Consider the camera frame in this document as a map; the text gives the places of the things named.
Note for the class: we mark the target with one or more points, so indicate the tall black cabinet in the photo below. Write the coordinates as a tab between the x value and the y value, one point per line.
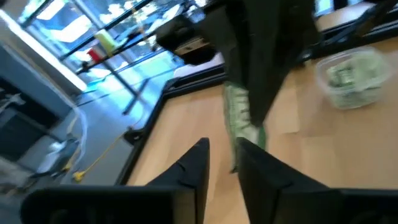
25	130

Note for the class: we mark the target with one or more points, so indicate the black window frame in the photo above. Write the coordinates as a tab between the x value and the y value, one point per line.
124	17

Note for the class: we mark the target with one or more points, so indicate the green white stevia packet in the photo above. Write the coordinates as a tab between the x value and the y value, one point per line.
340	76
237	112
371	70

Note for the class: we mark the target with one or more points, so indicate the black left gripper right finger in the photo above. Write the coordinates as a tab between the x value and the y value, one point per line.
295	205

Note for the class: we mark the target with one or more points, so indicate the yellow-green cylinder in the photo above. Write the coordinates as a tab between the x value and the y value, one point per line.
105	42

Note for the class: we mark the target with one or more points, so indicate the black floor device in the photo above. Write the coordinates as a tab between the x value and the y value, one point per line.
174	31

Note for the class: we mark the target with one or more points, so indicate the clear plastic bin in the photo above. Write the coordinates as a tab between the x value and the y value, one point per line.
321	77

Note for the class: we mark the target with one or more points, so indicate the red box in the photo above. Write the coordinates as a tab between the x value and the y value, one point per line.
94	55

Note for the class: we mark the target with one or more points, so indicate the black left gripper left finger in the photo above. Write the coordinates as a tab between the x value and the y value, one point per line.
140	205

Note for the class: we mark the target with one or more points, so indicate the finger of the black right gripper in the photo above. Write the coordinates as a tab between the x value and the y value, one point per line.
276	46
230	37

